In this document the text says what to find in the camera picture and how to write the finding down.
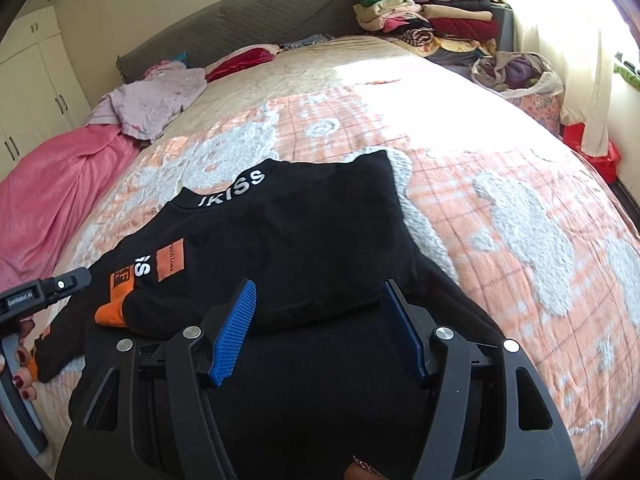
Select floral storage box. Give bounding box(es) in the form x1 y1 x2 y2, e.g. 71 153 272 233
510 87 564 134

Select black sweatshirt white lettering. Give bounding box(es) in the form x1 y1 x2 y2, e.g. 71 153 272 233
32 149 507 480

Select beige bed sheet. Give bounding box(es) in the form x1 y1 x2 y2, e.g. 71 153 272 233
165 35 481 136

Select cream wardrobe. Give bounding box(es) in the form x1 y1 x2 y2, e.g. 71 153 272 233
0 0 94 181

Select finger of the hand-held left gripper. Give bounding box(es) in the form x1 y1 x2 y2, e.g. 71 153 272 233
39 267 94 303

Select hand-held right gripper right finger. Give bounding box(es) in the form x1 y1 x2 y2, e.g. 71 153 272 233
380 279 583 480

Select white bag of clothes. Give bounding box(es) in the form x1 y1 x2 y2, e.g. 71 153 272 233
470 51 566 99

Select red bag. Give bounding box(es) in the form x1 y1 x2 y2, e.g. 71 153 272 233
562 122 623 184

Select green object on windowsill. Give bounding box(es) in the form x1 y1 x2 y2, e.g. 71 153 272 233
614 52 640 92

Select grey padded headboard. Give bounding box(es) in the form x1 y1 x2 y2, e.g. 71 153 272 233
116 0 363 83

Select pile of folded clothes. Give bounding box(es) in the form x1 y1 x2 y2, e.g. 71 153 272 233
352 0 513 59

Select dark patterned cloth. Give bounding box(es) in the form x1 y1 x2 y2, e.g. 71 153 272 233
282 33 337 52

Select cream curtain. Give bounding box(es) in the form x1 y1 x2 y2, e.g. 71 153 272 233
477 0 640 158

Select grey chair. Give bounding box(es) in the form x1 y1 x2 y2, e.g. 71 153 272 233
492 4 517 57

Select pink blanket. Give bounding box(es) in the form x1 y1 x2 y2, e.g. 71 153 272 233
0 122 143 293

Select red cloth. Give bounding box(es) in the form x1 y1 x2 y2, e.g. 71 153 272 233
205 44 281 83

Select person's left hand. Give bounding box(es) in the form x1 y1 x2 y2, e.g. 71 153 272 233
0 316 40 403

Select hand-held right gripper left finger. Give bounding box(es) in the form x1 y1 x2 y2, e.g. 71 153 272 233
55 277 258 480

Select lilac garment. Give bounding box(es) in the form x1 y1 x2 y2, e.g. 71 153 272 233
85 61 208 143

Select person's right hand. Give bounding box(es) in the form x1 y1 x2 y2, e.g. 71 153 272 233
344 454 387 480

